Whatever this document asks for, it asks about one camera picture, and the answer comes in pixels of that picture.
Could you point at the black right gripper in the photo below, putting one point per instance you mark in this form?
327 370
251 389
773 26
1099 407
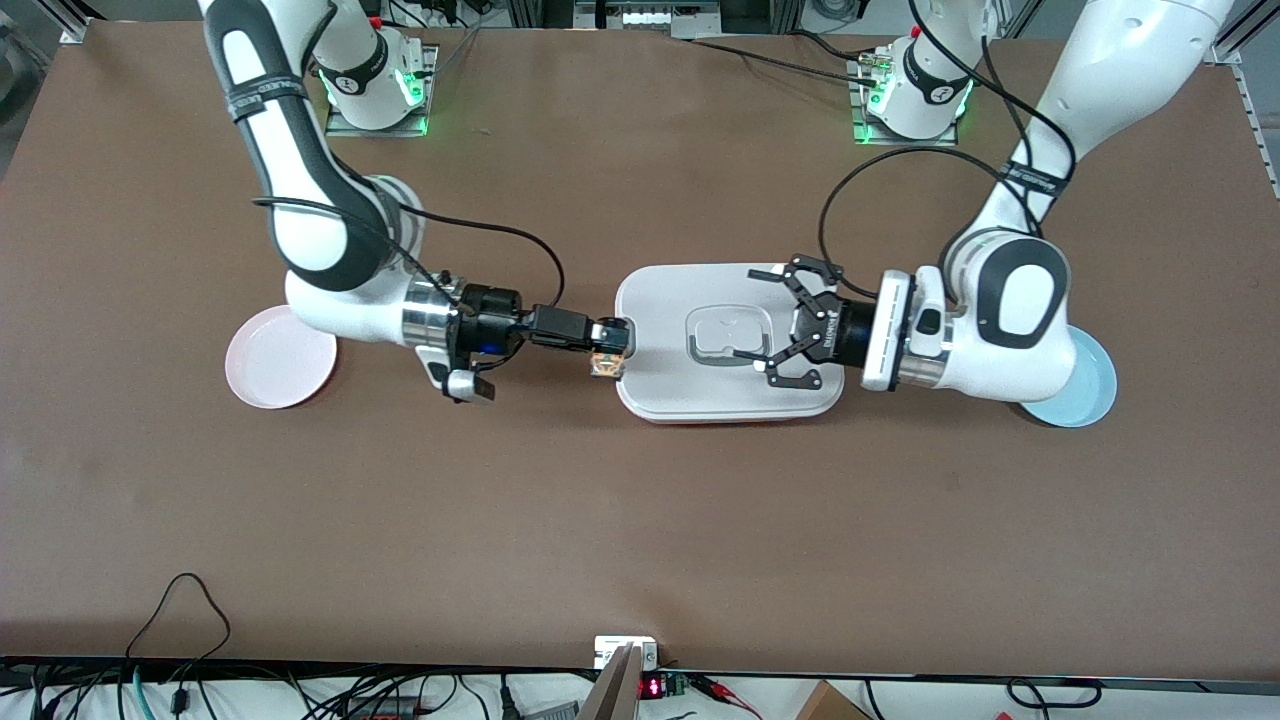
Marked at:
492 318

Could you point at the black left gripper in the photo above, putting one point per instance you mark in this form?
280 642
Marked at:
853 333

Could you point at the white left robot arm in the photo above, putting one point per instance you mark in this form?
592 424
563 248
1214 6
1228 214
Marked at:
1010 300

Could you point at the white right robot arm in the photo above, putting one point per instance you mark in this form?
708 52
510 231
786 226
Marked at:
300 150

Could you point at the lunch box base container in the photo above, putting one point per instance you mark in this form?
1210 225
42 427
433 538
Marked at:
740 423

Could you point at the white lunch box lid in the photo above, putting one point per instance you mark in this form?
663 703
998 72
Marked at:
680 290

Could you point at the pink round plate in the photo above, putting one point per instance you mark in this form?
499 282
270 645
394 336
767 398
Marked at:
270 365

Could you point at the light blue round plate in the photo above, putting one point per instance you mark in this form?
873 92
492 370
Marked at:
1095 385

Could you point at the small white box device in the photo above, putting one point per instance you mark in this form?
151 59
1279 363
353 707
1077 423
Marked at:
610 650

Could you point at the white power strip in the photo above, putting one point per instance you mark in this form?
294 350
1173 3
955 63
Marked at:
660 17

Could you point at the red digit display module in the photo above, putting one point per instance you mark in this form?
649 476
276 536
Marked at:
652 688

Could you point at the red clip leads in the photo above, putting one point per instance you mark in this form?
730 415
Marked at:
720 690

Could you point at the aluminium bar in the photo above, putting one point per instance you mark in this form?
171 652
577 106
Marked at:
610 700

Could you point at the brown cardboard box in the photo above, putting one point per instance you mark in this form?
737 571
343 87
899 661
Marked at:
830 705

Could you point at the aluminium corner extrusion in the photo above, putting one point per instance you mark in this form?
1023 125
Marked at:
80 20

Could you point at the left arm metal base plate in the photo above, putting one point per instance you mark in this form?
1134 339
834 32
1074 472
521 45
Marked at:
880 140

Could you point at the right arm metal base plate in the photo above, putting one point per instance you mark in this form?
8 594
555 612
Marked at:
345 130

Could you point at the aluminium frame rail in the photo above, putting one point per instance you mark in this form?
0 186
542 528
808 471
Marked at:
1222 52

